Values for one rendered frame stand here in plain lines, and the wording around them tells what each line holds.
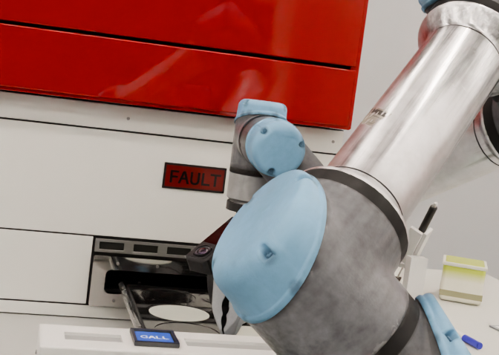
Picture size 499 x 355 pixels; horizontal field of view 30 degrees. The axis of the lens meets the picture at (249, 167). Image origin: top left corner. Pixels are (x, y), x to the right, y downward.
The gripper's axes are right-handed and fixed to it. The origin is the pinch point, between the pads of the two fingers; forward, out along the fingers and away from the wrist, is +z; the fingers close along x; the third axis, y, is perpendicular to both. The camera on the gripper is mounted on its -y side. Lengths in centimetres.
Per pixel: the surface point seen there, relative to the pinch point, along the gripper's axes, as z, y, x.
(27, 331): 9.3, -8.2, 37.3
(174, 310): 1.2, 4.7, 15.8
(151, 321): 1.3, -3.1, 12.7
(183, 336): -4.7, -18.9, -9.6
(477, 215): 2, 219, 73
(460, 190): -7, 212, 78
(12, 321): 9.3, -7.1, 43.6
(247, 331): 1.2, 7.7, 1.9
